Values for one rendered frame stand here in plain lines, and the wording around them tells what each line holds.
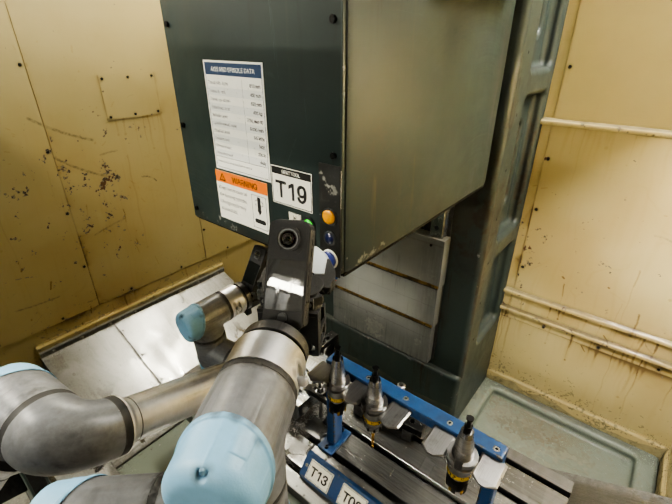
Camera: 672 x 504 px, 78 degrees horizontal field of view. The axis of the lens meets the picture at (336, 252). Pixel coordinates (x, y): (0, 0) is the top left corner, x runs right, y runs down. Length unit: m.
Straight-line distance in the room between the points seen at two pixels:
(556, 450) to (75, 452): 1.64
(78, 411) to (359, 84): 0.63
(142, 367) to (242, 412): 1.67
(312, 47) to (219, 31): 0.21
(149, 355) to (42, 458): 1.30
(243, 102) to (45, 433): 0.59
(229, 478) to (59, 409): 0.47
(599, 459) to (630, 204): 0.96
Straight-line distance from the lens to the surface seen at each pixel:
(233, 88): 0.81
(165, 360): 2.01
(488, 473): 0.98
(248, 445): 0.33
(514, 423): 1.98
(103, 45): 1.88
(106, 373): 1.99
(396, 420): 1.02
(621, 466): 2.01
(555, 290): 1.75
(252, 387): 0.35
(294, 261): 0.43
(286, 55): 0.70
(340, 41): 0.63
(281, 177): 0.75
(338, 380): 1.06
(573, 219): 1.63
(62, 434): 0.74
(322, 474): 1.26
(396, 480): 1.32
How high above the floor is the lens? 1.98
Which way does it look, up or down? 27 degrees down
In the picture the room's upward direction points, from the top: straight up
